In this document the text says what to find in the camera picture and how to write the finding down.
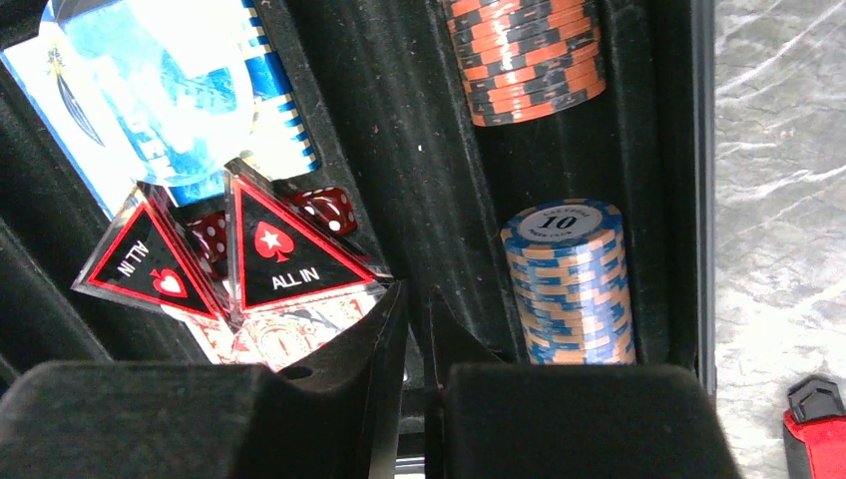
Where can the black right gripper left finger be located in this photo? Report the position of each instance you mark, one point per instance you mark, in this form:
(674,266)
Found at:
(333,414)

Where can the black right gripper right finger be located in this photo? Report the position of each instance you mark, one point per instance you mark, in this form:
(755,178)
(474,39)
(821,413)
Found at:
(486,418)

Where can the red playing card deck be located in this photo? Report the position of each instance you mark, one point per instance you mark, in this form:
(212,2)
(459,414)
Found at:
(277,338)

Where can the red all-in triangle button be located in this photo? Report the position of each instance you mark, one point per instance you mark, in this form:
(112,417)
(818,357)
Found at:
(279,256)

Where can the poker chip roll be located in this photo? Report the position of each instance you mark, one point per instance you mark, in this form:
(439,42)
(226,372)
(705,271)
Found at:
(522,60)
(568,266)

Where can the black foam-lined carrying case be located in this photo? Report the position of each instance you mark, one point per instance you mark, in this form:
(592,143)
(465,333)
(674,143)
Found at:
(382,97)

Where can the blue playing card deck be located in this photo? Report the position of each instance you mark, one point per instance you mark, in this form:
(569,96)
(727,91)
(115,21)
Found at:
(278,145)

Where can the red dice set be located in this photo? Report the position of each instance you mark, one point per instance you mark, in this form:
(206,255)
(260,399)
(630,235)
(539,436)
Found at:
(330,207)

